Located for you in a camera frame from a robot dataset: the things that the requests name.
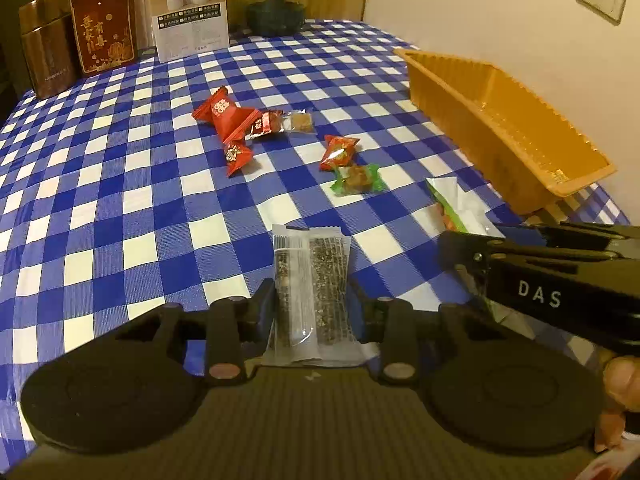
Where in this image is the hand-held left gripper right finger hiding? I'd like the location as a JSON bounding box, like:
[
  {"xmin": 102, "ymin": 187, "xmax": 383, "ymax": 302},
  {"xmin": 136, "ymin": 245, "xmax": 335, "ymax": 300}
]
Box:
[{"xmin": 348, "ymin": 284, "xmax": 497, "ymax": 386}]

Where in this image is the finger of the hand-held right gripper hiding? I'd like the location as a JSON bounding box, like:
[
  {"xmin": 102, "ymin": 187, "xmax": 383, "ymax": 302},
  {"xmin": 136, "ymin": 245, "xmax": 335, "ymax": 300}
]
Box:
[{"xmin": 438, "ymin": 223, "xmax": 640, "ymax": 282}]

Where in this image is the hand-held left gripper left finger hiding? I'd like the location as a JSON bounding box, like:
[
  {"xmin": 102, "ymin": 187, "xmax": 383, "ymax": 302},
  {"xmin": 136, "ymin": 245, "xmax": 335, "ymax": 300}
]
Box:
[{"xmin": 115, "ymin": 279, "xmax": 277, "ymax": 386}]

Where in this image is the green white snack packet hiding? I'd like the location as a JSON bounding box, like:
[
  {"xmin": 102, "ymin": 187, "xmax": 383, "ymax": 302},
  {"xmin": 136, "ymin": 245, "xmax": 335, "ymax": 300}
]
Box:
[{"xmin": 424, "ymin": 176, "xmax": 507, "ymax": 322}]

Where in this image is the clear sesame bar packet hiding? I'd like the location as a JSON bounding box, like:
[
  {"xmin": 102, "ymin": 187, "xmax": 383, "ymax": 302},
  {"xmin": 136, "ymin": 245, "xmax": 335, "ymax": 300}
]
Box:
[{"xmin": 262, "ymin": 224, "xmax": 367, "ymax": 368}]

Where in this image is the green candy packet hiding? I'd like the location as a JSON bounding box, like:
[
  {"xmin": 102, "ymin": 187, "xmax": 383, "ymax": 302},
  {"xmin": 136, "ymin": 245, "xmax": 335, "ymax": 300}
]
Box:
[{"xmin": 330, "ymin": 162, "xmax": 384, "ymax": 197}]

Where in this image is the orange plastic tray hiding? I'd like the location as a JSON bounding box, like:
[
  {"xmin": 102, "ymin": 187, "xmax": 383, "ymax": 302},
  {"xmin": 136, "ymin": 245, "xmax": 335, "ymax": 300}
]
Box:
[{"xmin": 393, "ymin": 47, "xmax": 618, "ymax": 216}]

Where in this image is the red orange candy packet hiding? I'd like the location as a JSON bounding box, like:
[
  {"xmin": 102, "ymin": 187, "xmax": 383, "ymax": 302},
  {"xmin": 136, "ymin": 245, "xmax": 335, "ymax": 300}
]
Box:
[{"xmin": 319, "ymin": 134, "xmax": 361, "ymax": 171}]

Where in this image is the clear packet with brown candy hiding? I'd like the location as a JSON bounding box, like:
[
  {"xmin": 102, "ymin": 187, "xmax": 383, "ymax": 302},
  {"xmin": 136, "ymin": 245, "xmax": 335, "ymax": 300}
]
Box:
[{"xmin": 280, "ymin": 109, "xmax": 317, "ymax": 135}]

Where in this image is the person's right hand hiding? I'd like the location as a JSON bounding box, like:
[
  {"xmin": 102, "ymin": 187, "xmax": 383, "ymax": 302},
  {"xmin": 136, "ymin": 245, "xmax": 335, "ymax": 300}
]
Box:
[{"xmin": 594, "ymin": 354, "xmax": 640, "ymax": 454}]

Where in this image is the blue white checked tablecloth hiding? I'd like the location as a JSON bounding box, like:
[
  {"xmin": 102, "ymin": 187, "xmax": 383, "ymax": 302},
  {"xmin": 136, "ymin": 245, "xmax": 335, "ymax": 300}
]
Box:
[{"xmin": 0, "ymin": 19, "xmax": 632, "ymax": 413}]

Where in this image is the dark red patterned candy packet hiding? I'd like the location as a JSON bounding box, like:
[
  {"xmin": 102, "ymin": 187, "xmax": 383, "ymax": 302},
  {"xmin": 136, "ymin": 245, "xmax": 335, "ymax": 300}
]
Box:
[{"xmin": 245, "ymin": 110, "xmax": 287, "ymax": 142}]

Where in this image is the white cardboard box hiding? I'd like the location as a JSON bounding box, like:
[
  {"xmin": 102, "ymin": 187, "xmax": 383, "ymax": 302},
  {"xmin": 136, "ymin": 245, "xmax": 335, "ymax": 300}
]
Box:
[{"xmin": 144, "ymin": 0, "xmax": 231, "ymax": 64}]

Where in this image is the red brown gold-print box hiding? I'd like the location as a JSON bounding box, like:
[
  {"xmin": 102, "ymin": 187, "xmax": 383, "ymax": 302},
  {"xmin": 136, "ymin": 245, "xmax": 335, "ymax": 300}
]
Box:
[{"xmin": 70, "ymin": 0, "xmax": 139, "ymax": 77}]

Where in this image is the brown metal tin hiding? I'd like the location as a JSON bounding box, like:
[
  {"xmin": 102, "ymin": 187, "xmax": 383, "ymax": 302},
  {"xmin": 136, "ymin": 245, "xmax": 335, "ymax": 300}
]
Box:
[{"xmin": 18, "ymin": 0, "xmax": 77, "ymax": 101}]

